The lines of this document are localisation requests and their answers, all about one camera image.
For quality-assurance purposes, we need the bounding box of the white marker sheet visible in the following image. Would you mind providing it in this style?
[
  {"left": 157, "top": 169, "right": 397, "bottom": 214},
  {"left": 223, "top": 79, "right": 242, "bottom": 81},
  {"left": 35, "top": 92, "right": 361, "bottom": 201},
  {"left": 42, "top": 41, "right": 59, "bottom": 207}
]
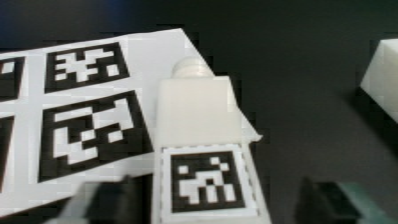
[{"left": 0, "top": 28, "right": 264, "bottom": 218}]

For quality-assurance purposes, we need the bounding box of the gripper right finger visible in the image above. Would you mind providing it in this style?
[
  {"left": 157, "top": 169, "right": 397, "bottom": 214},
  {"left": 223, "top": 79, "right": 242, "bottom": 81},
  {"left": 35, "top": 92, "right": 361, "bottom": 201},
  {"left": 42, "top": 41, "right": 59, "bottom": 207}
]
[{"left": 296, "top": 178, "right": 398, "bottom": 224}]

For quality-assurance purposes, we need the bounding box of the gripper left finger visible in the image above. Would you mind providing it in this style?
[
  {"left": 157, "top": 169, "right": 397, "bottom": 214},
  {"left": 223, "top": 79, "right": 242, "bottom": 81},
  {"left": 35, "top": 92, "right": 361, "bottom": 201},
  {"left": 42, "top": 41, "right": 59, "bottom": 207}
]
[{"left": 47, "top": 175, "right": 150, "bottom": 224}]

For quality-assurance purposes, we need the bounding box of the white desk leg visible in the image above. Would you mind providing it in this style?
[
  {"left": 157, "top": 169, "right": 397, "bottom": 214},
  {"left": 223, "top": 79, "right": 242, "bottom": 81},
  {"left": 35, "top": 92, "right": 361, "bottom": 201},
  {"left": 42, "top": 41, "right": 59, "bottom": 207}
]
[
  {"left": 152, "top": 57, "right": 273, "bottom": 224},
  {"left": 361, "top": 39, "right": 398, "bottom": 123}
]

